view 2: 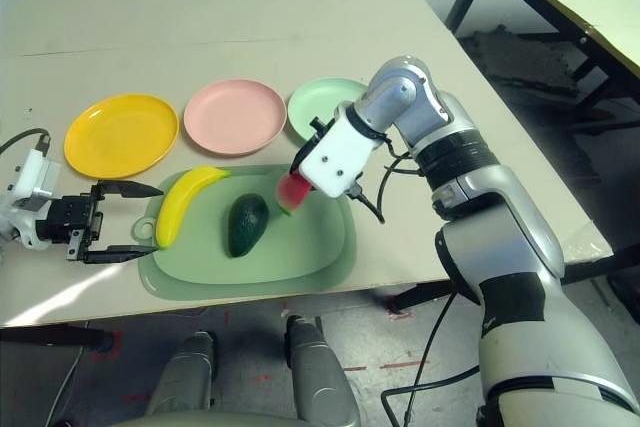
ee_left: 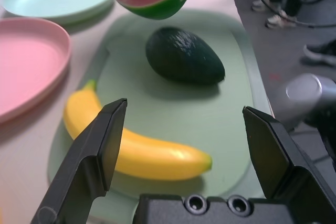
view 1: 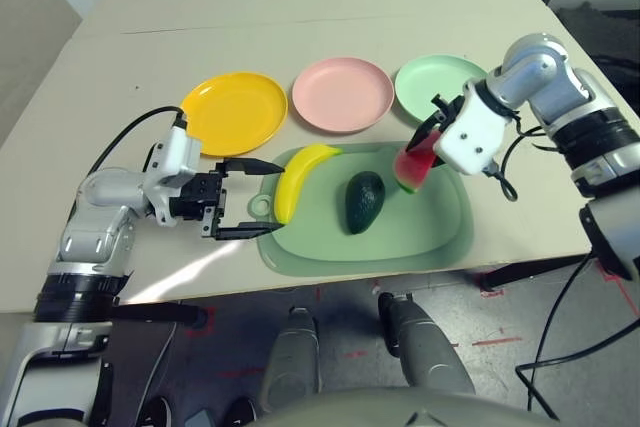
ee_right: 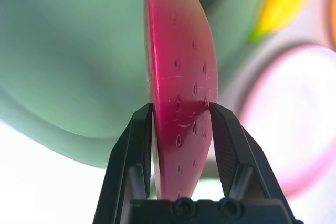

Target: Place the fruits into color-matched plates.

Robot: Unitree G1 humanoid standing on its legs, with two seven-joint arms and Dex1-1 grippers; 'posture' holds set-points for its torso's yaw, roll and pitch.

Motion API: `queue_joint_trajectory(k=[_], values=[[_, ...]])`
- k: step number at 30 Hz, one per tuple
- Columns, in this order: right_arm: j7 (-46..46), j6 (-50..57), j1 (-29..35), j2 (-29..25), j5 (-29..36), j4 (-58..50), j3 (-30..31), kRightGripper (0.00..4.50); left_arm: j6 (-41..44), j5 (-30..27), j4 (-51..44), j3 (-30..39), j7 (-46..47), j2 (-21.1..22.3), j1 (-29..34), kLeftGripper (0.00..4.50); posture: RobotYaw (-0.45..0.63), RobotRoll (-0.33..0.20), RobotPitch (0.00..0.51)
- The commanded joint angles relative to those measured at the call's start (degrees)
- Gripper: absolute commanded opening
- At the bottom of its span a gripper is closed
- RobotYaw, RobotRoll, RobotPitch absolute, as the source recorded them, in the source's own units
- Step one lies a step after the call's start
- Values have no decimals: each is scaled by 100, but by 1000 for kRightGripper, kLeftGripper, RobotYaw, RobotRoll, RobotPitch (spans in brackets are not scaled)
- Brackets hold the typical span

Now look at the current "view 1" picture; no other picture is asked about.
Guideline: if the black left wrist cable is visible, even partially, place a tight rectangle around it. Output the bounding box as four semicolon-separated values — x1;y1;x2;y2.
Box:
87;105;189;183

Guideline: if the grey robot right leg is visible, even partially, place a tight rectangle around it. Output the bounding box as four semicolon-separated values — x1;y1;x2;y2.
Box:
377;291;476;396

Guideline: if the yellow toy banana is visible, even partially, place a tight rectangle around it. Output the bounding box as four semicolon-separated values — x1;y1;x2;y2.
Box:
273;144;344;226

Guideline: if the yellow plastic plate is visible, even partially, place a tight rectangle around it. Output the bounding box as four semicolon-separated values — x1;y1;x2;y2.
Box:
179;71;290;157

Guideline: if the black shoe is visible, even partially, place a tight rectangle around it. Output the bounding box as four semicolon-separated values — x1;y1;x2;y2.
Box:
134;396;174;427
222;396;259;427

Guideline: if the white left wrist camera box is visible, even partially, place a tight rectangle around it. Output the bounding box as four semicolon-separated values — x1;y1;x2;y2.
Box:
147;125;202;191

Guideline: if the black foam floor mat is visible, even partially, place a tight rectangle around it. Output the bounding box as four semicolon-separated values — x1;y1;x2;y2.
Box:
554;4;640;98

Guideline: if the grey robot leg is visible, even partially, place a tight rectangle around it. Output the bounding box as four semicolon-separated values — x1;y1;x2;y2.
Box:
377;291;476;396
262;305;321;398

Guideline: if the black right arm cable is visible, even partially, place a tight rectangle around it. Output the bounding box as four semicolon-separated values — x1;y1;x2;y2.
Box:
482;111;601;421

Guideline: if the pink plastic plate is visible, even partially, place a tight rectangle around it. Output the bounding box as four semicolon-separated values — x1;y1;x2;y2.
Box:
292;57;394;136

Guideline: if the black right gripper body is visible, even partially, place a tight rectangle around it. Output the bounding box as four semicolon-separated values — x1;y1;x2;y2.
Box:
429;94;469;133

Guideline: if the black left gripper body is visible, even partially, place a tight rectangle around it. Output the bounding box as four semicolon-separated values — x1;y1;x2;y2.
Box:
169;159;231;241

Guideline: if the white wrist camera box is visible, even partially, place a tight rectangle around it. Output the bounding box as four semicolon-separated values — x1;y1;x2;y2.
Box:
147;125;202;191
433;80;512;176

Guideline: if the red toy watermelon slice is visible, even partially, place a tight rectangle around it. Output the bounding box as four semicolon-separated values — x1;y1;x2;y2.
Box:
393;129;444;195

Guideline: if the grey robot torso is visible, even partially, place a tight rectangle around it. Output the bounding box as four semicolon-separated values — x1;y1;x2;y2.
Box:
244;384;556;427

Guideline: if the green silicone cutting mat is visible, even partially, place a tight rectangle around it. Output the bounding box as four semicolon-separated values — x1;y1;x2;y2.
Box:
248;140;475;277

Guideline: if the mint green plastic plate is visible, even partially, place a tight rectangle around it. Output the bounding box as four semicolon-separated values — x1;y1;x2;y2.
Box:
394;52;489;126

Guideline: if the thin white floor cable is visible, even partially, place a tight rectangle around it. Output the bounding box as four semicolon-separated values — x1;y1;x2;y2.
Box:
144;321;179;398

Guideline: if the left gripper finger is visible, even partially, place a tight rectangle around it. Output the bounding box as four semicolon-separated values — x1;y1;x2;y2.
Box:
222;158;284;176
217;220;281;241

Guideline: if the dark green toy avocado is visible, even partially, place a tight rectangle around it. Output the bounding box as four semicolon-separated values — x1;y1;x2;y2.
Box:
344;171;386;236

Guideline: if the grey robot left leg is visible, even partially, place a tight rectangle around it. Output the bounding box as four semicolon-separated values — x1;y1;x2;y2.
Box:
262;305;321;398

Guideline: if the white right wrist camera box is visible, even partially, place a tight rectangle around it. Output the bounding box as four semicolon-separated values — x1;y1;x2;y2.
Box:
433;80;512;176

